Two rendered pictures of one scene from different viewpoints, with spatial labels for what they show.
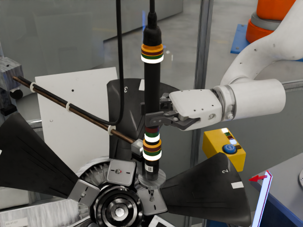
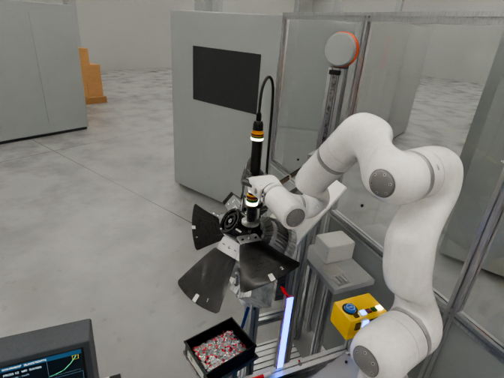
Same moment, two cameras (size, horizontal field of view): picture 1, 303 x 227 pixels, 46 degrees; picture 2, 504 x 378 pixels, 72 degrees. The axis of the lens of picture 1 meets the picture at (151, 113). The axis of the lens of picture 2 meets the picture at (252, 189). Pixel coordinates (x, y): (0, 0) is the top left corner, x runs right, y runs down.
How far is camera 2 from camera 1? 1.25 m
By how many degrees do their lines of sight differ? 69
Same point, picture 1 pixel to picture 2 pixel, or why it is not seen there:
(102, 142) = not seen: hidden behind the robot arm
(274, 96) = (280, 207)
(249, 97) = (272, 196)
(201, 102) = (262, 181)
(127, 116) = not seen: hidden behind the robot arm
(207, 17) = (489, 223)
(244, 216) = (247, 286)
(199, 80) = (457, 288)
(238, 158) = (343, 319)
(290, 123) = not seen: outside the picture
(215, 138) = (361, 300)
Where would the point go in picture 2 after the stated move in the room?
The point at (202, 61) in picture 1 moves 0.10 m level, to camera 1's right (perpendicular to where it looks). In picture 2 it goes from (469, 270) to (488, 289)
